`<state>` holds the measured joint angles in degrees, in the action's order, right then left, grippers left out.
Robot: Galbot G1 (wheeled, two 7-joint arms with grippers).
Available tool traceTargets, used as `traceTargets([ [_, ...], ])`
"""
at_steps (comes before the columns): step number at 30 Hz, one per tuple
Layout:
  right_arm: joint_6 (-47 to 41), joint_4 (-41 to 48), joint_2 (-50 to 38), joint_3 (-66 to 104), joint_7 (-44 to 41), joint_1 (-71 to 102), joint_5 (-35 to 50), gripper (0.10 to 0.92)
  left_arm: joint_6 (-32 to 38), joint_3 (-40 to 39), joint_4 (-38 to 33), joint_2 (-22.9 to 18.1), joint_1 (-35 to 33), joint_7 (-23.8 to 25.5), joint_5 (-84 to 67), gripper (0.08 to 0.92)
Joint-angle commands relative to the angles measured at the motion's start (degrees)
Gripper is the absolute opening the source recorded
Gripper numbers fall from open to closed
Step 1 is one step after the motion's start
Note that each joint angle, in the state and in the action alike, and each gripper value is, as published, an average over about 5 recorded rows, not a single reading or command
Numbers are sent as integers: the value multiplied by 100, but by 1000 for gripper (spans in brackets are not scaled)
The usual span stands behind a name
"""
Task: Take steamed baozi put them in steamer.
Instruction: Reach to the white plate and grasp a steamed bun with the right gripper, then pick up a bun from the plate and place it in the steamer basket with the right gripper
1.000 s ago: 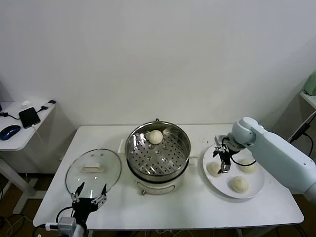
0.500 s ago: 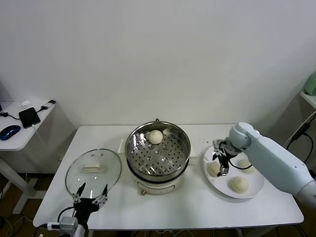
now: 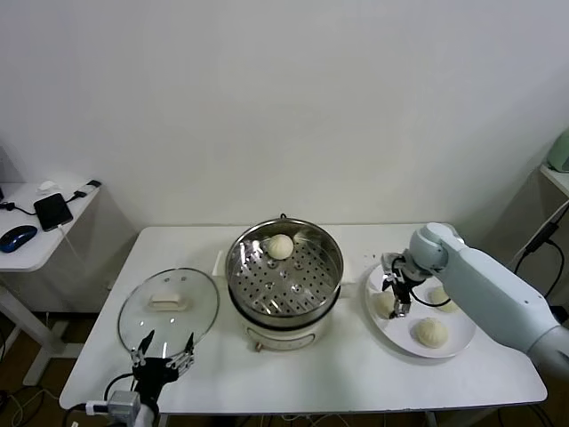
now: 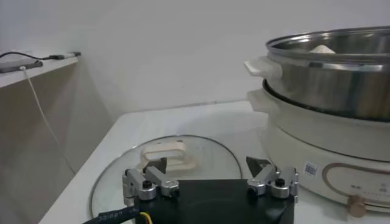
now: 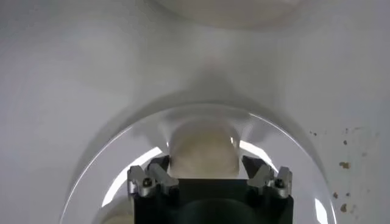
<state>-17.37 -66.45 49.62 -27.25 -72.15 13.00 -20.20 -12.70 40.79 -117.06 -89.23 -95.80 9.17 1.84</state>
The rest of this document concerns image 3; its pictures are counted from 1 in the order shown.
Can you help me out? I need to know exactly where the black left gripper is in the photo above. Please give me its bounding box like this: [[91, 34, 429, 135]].
[[129, 328, 197, 407]]

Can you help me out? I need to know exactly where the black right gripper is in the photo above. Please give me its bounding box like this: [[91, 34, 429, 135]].
[[380, 261, 420, 319]]

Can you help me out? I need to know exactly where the white steamed baozi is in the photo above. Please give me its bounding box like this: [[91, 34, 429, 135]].
[[415, 318, 450, 350], [265, 234, 294, 261], [429, 286, 461, 314], [375, 292, 397, 319]]

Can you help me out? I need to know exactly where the glass lid with white handle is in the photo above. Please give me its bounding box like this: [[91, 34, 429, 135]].
[[116, 267, 220, 361]]

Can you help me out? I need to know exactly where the steel steamer basket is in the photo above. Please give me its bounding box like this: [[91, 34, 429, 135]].
[[225, 218, 345, 325]]

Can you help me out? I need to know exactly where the white round plate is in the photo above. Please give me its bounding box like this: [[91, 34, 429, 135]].
[[364, 258, 477, 359]]

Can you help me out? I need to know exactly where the white electric cooker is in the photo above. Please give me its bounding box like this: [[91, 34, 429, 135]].
[[212, 251, 358, 352]]

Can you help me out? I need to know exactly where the black power adapter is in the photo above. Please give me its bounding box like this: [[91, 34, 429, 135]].
[[525, 222, 559, 254]]

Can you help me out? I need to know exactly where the white side table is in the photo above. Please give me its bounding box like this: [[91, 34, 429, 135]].
[[0, 181, 104, 388]]

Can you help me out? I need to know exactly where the black smartphone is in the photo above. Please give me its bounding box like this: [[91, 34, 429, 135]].
[[34, 193, 75, 233]]

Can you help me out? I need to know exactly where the black usb adapter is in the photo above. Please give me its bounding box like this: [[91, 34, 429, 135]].
[[66, 179, 103, 204]]

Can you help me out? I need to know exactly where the blue computer mouse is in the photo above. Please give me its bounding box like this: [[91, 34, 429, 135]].
[[0, 225, 38, 254]]

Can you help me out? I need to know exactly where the mint green appliance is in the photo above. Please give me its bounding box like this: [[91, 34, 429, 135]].
[[545, 128, 569, 173]]

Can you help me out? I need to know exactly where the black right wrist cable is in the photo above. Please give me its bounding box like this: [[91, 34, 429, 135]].
[[410, 287, 451, 309]]

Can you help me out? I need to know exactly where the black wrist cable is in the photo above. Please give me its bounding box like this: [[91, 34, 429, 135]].
[[63, 372, 135, 427], [410, 287, 451, 309]]

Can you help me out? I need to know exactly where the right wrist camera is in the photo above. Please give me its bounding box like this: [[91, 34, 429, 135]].
[[381, 252, 404, 282]]

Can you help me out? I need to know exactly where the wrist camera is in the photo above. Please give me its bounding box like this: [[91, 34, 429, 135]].
[[108, 390, 142, 420], [381, 252, 404, 282]]

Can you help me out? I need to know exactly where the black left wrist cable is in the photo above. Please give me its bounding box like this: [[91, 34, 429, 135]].
[[63, 372, 135, 427]]

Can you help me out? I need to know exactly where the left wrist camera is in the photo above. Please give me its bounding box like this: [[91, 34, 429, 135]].
[[108, 390, 142, 420]]

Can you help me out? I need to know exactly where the white phone cable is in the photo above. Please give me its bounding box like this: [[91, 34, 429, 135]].
[[56, 224, 88, 268]]

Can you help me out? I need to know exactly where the white hanging cable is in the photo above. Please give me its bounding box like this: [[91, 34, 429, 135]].
[[510, 206, 569, 266]]

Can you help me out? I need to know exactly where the black adapter cable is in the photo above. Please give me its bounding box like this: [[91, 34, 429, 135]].
[[514, 238, 565, 304]]

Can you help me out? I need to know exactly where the black desk cable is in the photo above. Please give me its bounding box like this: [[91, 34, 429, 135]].
[[0, 200, 38, 218]]

